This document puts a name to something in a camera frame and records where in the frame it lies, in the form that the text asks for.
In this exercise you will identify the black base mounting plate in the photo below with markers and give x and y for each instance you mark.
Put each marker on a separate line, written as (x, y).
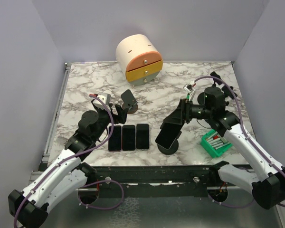
(141, 181)

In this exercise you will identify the brown round phone stand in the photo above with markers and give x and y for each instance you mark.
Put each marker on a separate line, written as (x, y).
(129, 102)

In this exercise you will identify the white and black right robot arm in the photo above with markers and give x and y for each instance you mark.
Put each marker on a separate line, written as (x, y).
(266, 184)

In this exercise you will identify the black round-base phone stand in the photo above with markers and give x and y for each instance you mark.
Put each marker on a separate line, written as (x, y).
(216, 83)

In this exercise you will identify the black back phone stand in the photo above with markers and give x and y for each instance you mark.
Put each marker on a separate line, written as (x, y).
(174, 147)

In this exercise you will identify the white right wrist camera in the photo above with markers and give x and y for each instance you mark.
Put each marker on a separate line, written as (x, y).
(190, 90)

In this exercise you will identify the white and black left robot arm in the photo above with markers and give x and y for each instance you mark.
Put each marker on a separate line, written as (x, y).
(30, 207)

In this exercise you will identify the white-edged back phone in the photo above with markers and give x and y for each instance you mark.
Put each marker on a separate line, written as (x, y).
(168, 134)

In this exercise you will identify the round cream drawer cabinet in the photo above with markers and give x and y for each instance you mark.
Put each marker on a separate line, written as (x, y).
(138, 59)

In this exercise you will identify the grey-cased phone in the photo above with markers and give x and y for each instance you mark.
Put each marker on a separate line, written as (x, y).
(142, 136)

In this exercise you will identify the aluminium frame rail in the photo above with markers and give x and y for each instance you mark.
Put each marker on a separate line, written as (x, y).
(38, 175)

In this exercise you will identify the green plastic bin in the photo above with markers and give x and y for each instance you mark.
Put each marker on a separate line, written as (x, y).
(214, 144)

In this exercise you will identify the purple-edged black phone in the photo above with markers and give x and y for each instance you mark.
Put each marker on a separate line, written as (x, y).
(115, 141)

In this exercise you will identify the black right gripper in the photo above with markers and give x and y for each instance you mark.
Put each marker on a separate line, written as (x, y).
(181, 113)

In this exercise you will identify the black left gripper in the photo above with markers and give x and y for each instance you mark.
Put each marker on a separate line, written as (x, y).
(122, 114)

